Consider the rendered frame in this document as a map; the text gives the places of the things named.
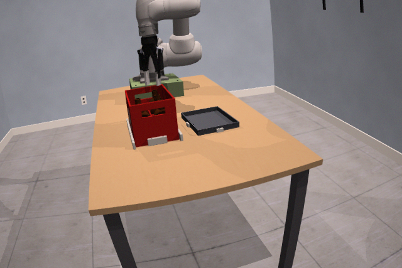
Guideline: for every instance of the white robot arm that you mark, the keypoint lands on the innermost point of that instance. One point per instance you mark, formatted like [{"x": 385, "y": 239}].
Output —
[{"x": 182, "y": 49}]

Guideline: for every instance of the red bottle crate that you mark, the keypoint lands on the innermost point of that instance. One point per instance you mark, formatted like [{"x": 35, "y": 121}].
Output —
[{"x": 144, "y": 128}]

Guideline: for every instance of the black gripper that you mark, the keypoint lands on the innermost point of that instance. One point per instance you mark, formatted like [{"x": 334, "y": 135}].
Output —
[{"x": 150, "y": 50}]

